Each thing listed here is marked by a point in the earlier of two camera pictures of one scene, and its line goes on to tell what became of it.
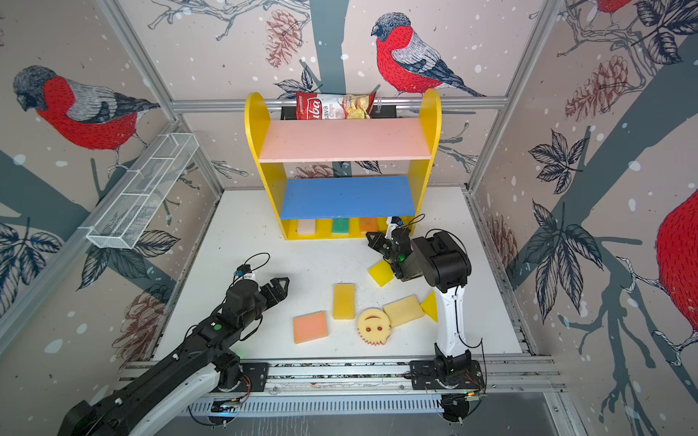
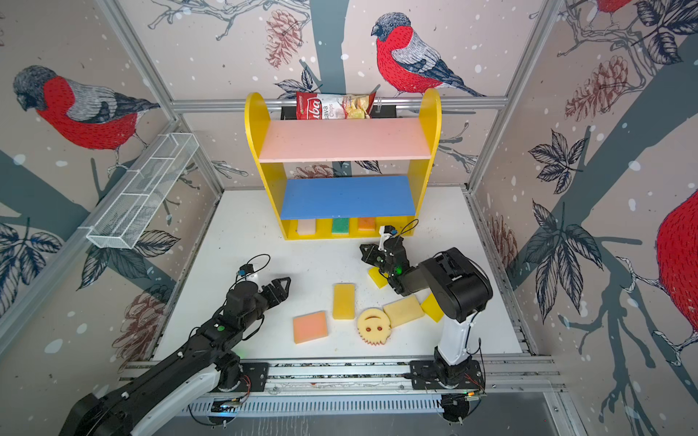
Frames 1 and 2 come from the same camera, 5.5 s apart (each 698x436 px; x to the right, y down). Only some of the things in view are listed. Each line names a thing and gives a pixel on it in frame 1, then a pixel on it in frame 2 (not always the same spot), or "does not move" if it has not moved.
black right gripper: x=375 y=244 to x=369 y=256
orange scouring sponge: x=368 y=224 does not move
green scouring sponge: x=341 y=225 does not move
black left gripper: x=282 y=292 does not move
